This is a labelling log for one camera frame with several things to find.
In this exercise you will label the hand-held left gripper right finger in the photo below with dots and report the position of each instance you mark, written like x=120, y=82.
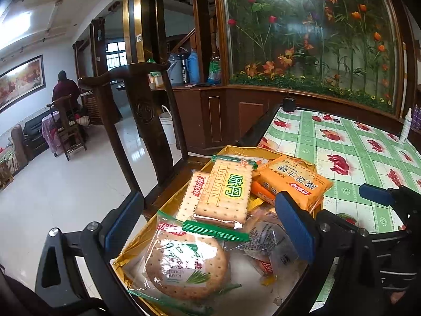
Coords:
x=296, y=227

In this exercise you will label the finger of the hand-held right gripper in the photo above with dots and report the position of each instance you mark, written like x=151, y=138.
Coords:
x=375, y=194
x=342, y=219

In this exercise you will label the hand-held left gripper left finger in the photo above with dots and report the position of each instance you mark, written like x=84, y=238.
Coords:
x=123, y=217

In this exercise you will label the white foam box yellow tape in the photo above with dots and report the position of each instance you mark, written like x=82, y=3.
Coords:
x=133, y=247

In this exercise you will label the clear grey snack packet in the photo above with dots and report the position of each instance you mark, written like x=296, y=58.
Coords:
x=263, y=237

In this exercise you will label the solid orange cracker packet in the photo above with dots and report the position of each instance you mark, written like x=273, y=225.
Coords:
x=289, y=177

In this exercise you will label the yellow-edged square cracker packet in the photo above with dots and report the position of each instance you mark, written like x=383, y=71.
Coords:
x=190, y=199

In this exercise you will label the round cracker packet chive label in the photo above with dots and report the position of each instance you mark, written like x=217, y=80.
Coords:
x=187, y=266

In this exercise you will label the green-edged square cracker packet yellow label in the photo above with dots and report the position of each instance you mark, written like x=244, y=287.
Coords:
x=223, y=187

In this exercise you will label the white spray bottle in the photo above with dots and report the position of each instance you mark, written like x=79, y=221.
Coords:
x=405, y=128

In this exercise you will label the purple bottle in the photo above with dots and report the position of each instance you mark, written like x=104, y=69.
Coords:
x=417, y=113

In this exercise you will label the slatted wooden chair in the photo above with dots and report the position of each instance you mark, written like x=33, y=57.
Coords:
x=70, y=131

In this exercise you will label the white plastic bucket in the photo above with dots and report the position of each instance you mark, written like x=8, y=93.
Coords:
x=167, y=125

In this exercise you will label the dark wooden chair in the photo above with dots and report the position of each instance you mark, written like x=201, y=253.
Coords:
x=144, y=112

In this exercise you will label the black sofa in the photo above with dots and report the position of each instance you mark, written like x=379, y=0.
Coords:
x=34, y=135

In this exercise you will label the small black box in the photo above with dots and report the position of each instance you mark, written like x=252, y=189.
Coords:
x=289, y=104

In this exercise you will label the brown armchair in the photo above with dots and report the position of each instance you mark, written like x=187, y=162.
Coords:
x=19, y=146

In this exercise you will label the floral cloth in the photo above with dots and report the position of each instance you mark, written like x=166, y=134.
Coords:
x=6, y=164

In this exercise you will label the brown wooden sideboard cabinet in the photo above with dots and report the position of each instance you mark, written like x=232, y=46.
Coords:
x=223, y=115

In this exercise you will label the grey thermos jug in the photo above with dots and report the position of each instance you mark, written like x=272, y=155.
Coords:
x=176, y=69

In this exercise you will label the dark thermos flask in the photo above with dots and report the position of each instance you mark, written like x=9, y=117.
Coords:
x=186, y=67

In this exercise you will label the blue thermos flask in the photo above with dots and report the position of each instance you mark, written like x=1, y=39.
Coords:
x=194, y=67

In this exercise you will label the green white plastic bag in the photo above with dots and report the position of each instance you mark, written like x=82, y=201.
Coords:
x=214, y=71

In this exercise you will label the ceiling light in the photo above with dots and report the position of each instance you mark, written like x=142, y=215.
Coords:
x=14, y=23

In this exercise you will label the framed wall painting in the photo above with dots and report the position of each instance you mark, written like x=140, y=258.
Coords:
x=19, y=82

